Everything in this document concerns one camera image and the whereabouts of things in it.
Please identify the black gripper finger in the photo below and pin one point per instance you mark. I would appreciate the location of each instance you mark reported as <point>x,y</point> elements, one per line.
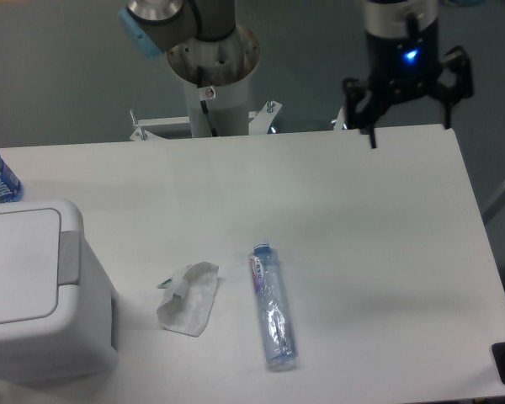
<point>458,63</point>
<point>364,105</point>

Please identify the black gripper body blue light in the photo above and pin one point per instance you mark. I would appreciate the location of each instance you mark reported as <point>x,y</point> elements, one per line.
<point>403,58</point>

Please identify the white push-lid trash can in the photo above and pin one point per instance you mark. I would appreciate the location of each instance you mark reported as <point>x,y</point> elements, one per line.
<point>58,307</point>

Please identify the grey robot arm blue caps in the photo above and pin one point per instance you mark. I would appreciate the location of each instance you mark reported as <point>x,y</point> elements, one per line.
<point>155,27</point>

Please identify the crumpled white paper wrapper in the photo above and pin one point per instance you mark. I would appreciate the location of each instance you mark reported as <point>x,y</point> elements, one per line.
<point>188,298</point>

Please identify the clear empty plastic water bottle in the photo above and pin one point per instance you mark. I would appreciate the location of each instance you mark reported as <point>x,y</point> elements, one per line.
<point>274,318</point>

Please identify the white metal mounting frame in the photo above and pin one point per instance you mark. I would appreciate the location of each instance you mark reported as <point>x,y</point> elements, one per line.
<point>160,124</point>

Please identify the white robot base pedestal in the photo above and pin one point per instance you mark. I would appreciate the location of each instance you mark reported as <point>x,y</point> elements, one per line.
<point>216,78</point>

